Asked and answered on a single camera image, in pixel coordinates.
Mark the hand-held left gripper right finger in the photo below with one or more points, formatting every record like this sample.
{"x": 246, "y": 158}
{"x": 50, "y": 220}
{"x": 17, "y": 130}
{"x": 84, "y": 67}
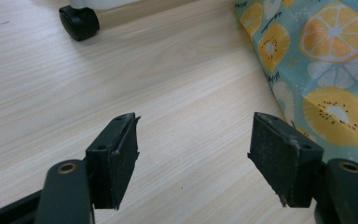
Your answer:
{"x": 279, "y": 161}

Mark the fruit print cloth bag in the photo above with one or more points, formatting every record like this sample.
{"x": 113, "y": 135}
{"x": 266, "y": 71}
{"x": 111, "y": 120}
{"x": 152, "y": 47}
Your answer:
{"x": 323, "y": 62}

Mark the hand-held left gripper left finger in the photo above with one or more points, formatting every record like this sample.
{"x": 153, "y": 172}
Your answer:
{"x": 112, "y": 168}

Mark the white two-tier cart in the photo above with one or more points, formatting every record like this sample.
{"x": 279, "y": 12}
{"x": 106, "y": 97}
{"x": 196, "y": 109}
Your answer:
{"x": 79, "y": 21}

